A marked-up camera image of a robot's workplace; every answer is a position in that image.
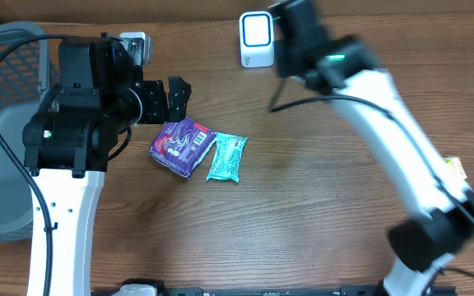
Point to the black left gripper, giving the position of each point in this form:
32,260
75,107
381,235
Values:
155,102

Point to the purple pad package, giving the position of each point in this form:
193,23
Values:
182,146

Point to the teal wipes packet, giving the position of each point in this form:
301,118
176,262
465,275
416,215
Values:
227,158

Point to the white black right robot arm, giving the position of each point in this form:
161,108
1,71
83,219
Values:
345,73

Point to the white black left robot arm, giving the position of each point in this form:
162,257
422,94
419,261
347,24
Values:
100,95

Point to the white barcode scanner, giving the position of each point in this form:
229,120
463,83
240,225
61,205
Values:
256,38

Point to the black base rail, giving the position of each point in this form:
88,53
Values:
345,290

